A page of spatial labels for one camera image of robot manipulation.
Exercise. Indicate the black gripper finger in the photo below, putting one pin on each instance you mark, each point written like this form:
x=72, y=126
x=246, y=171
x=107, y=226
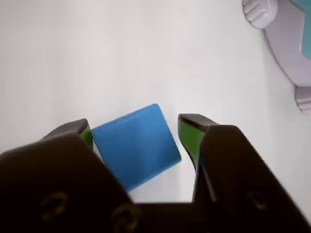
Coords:
x=48, y=182
x=243, y=182

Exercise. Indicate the blue lego block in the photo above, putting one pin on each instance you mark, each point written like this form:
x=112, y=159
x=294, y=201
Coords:
x=136, y=145

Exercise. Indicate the teal frog-shaped bin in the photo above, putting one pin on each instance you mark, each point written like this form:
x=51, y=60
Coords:
x=279, y=36

